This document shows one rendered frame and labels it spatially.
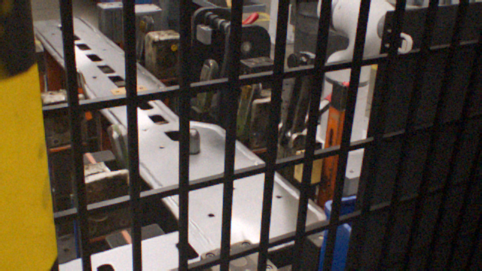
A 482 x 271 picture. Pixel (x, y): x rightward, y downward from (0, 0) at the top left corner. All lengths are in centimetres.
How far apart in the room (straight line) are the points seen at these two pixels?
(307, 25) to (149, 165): 321
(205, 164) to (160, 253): 28
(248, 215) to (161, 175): 19
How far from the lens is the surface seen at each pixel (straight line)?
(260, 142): 126
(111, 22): 198
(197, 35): 141
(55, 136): 132
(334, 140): 100
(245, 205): 99
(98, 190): 99
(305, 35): 425
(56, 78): 203
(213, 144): 118
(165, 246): 89
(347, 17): 152
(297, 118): 106
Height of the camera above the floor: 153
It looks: 26 degrees down
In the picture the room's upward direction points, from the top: 3 degrees clockwise
